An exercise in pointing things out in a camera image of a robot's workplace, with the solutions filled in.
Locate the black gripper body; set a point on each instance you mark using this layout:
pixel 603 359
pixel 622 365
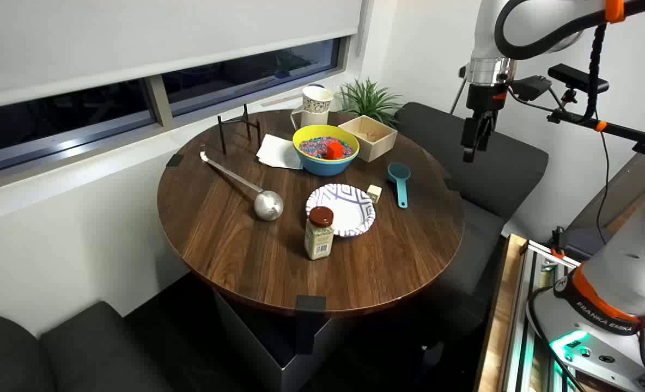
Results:
pixel 488 98

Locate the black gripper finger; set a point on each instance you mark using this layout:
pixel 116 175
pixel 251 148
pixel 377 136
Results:
pixel 487 132
pixel 470 141

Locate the blue measuring spoon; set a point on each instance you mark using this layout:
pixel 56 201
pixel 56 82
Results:
pixel 400 177

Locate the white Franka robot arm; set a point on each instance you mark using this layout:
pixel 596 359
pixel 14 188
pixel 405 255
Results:
pixel 487 36

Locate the black sofa seat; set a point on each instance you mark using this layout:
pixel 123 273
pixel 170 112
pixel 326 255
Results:
pixel 498 154

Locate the light wooden square box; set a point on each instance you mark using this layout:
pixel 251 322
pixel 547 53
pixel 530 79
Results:
pixel 368 138

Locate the dark grey sofa seat cushion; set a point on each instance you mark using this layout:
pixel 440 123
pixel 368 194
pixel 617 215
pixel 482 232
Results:
pixel 477 246

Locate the small cream cube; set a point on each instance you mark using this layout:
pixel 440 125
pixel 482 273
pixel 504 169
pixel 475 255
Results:
pixel 374 193

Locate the small green plant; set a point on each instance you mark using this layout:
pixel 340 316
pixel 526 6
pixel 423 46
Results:
pixel 368 98

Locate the orange toy item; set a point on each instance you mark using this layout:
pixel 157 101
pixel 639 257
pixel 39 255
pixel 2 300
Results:
pixel 334 148

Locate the patterned paper plate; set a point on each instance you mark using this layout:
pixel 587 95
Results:
pixel 342 209

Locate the yellow and blue bowl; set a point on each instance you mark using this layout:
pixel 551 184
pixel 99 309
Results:
pixel 326 165

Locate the brown slanted board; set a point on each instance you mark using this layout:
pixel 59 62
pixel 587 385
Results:
pixel 619 196

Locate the purple bowl contents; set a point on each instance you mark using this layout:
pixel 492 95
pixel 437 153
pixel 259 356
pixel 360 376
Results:
pixel 315 148

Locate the spice jar with red lid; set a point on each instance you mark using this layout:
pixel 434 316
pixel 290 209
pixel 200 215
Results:
pixel 318 235

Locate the wooden robot stand edge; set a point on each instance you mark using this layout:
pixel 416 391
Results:
pixel 498 319

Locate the white paper napkin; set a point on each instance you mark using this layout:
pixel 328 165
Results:
pixel 277 153

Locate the black upright peg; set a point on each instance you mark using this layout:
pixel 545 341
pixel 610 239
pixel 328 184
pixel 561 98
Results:
pixel 222 136
pixel 258 132
pixel 246 121

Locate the silver metal ladle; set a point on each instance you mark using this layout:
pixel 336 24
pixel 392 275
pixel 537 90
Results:
pixel 266 205

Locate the round dark wooden table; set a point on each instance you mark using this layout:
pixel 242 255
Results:
pixel 242 254

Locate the grey cabinet under table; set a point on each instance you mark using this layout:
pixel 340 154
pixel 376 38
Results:
pixel 264 348

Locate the white roller window blind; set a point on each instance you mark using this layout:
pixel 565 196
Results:
pixel 156 36

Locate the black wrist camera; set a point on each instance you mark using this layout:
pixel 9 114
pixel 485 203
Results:
pixel 532 88

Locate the black camera on mount arm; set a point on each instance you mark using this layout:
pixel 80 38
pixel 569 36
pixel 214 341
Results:
pixel 577 77

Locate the aluminium robot stand frame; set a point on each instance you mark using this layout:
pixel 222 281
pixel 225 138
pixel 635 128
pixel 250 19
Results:
pixel 537 319

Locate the dark window with frame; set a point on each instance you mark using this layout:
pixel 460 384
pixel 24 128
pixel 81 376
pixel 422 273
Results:
pixel 62 121

